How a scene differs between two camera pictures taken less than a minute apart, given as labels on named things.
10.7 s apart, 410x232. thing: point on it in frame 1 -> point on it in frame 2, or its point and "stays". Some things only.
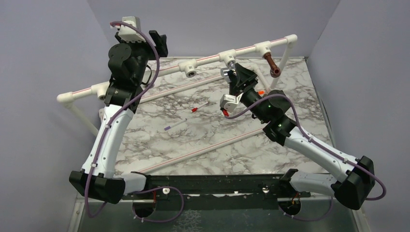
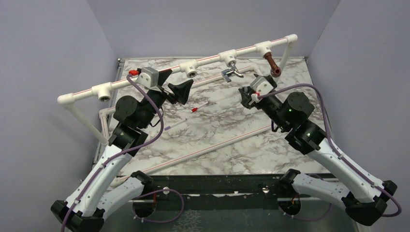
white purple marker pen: [175, 124] stays
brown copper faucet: [275, 71] stays
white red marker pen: [194, 109] stays
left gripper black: [159, 50] -> [181, 92]
